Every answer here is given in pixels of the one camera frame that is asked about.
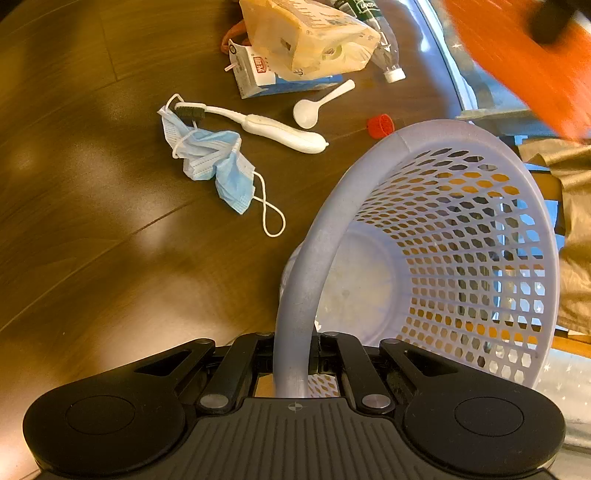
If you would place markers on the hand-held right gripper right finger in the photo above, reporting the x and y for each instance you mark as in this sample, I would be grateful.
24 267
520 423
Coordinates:
339 351

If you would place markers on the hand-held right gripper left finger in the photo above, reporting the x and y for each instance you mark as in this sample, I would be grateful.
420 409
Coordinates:
249 351

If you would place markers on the lavender plastic mesh basket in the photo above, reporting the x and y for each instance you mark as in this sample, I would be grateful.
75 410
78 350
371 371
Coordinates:
323 221

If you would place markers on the blue face mask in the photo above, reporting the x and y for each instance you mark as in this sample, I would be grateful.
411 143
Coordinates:
207 157

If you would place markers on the white toothbrush with black bristles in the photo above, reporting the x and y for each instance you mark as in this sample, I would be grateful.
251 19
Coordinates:
277 131

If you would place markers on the red bottle cap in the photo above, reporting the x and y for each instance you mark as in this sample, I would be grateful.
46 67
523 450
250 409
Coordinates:
379 127

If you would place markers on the white plastic spoon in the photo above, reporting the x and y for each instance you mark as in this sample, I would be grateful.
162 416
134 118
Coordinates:
307 113

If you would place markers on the blue and white milk carton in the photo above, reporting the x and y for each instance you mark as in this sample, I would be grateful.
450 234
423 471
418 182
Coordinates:
251 69

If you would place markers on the clear plastic bottle green label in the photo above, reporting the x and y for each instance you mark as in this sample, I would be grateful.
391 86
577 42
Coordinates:
390 60

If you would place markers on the beige plastic bag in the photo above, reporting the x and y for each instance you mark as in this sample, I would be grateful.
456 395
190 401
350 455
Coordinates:
295 32

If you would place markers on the wooden table leg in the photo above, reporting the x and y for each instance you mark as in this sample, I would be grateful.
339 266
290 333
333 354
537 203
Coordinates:
551 187
572 344

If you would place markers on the beige tablecloth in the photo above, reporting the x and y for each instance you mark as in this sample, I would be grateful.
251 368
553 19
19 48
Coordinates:
577 230

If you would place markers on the orange blurred cloth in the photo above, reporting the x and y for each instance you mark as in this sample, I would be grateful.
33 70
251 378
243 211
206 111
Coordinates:
508 55

